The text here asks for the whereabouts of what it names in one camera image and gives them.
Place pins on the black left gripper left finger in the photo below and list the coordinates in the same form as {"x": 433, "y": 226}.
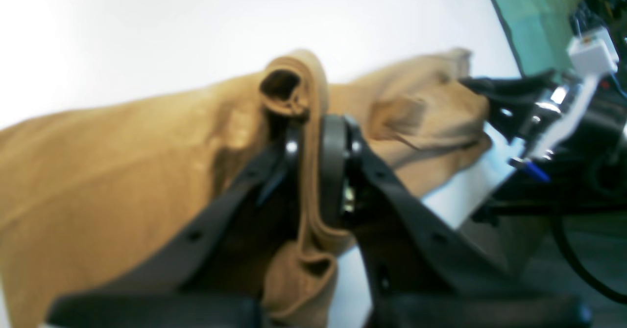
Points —
{"x": 211, "y": 274}

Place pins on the brown T-shirt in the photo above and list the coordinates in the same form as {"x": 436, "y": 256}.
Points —
{"x": 87, "y": 194}

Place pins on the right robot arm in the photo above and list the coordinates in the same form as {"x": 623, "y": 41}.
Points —
{"x": 572, "y": 186}

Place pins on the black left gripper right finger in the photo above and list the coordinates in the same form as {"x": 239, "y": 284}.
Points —
{"x": 421, "y": 273}

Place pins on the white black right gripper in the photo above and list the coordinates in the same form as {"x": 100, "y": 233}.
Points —
{"x": 583, "y": 115}

